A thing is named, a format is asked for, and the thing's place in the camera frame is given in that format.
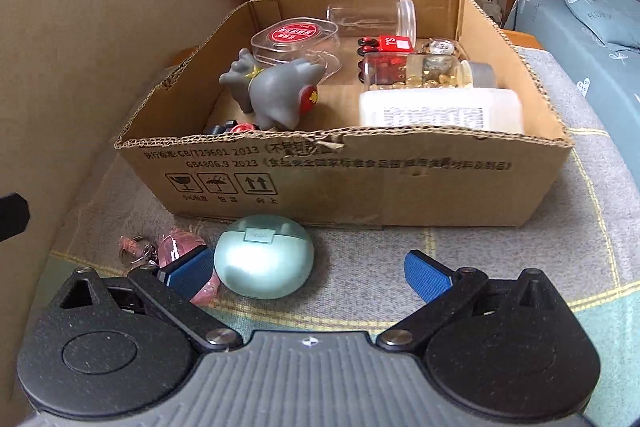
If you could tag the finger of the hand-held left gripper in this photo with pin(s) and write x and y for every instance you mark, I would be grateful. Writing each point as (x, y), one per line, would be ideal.
(11, 216)

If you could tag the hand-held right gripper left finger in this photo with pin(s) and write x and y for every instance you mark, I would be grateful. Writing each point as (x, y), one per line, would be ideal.
(192, 269)

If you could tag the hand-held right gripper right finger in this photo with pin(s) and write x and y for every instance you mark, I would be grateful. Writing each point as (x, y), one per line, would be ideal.
(427, 274)

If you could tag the mint green earbuds case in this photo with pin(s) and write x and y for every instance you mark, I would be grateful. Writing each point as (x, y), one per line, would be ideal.
(265, 257)

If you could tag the cardboard box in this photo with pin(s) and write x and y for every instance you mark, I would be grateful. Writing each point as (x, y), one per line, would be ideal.
(350, 182)

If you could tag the white plastic bottle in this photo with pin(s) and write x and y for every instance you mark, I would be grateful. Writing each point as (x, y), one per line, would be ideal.
(440, 112)

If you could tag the grey elephant toy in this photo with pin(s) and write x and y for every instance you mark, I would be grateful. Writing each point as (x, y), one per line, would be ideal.
(275, 89)

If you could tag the clear bottle of gold capsules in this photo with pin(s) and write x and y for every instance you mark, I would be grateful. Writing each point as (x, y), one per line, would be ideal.
(425, 72)

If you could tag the red toy car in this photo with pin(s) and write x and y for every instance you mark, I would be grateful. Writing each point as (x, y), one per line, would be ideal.
(395, 43)

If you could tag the clear case with red label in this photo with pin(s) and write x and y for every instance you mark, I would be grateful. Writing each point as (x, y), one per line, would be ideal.
(295, 37)

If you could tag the small black red toy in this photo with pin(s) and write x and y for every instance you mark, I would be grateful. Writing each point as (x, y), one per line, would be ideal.
(235, 127)

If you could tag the grey checked blanket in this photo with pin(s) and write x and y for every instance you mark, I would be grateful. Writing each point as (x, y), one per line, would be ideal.
(575, 217)

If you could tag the clear round container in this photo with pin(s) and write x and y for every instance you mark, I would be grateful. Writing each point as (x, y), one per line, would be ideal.
(441, 47)

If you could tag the bed with blue sheet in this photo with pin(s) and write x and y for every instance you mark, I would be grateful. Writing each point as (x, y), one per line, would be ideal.
(590, 72)

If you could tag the clear plastic jar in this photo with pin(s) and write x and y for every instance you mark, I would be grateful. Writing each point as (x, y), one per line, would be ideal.
(365, 18)

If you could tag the blue floral pillow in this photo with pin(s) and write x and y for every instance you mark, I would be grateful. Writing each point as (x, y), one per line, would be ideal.
(595, 7)

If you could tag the small white wall fixture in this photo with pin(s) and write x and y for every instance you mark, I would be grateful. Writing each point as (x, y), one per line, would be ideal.
(491, 6)

